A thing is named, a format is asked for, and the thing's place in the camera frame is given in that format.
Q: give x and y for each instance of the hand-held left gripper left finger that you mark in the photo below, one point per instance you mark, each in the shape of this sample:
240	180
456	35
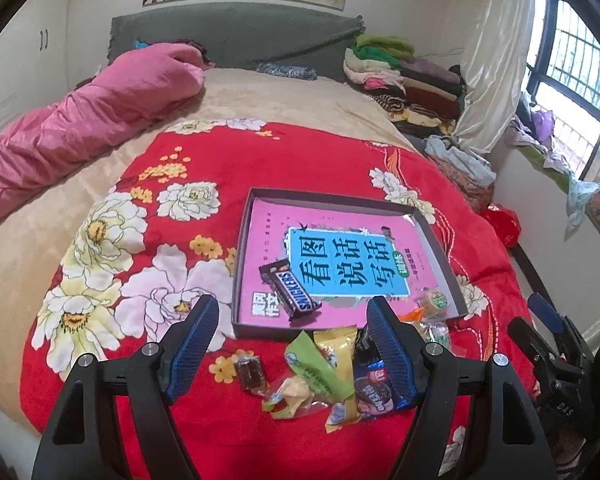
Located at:
195	351

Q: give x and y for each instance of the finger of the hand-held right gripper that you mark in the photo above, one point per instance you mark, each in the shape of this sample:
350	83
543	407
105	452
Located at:
524	332
541	306

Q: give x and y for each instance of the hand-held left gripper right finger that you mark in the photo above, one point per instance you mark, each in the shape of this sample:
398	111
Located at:
390	351

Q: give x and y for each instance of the orange cracker packet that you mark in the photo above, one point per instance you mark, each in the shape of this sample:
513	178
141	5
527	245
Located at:
411	315

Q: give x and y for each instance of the yellow snack packet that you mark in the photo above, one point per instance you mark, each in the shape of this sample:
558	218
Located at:
336	342

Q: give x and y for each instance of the shallow grey cardboard box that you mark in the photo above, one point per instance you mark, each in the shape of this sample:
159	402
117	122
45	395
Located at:
239	265

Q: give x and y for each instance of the brown chocolate bar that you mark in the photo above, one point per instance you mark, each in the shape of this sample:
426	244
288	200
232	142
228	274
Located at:
290	287

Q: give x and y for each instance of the blue cookie packet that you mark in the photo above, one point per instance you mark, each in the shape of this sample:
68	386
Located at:
375	391

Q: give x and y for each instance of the small green white packet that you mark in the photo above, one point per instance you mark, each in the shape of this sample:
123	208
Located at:
436	333

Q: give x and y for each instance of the small brown wrapped candy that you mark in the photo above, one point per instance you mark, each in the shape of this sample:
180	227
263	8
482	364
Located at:
250	373

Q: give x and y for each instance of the green snack packet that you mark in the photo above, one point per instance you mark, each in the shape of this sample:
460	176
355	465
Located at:
314	370

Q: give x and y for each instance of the red plastic bag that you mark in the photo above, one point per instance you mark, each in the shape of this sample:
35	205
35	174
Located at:
502	222

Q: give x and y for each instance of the pale yellow candy wrapper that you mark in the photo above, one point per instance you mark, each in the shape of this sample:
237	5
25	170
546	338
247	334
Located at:
291	394

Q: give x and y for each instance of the clothes heap on windowsill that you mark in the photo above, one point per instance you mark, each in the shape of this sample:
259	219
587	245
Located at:
580	185

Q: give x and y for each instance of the pink book with blue panel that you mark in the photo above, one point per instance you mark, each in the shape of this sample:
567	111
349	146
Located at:
270	230

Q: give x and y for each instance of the grey white clothing pile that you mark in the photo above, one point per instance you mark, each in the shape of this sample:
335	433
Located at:
460	160

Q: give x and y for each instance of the purple plastic bag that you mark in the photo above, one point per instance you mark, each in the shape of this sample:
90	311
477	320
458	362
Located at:
542	124

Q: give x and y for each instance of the red floral blanket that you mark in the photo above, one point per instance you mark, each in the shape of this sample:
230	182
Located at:
305	160

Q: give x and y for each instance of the barred window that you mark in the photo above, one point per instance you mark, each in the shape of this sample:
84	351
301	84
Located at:
575	75

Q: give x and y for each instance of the cream satin curtain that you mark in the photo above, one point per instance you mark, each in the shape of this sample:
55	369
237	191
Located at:
495	60

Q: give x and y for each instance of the stack of folded clothes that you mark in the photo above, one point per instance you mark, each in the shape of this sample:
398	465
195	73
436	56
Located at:
405	80

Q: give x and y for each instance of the beige bed sheet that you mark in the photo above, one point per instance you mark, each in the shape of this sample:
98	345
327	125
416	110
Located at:
280	100

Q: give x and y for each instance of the pink quilt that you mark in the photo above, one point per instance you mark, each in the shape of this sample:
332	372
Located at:
80	110

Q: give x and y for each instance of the blue patterned cloth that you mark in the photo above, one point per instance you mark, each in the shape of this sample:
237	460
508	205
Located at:
286	71

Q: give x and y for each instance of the dark folded garment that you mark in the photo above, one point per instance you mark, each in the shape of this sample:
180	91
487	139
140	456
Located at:
196	50

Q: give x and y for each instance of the grey padded headboard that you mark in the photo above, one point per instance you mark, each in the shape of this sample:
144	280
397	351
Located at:
240	35

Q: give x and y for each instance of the white wardrobe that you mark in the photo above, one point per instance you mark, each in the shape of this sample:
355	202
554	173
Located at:
30	60

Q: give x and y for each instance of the dark wooden bed frame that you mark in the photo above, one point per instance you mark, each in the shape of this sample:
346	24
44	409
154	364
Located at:
532	272

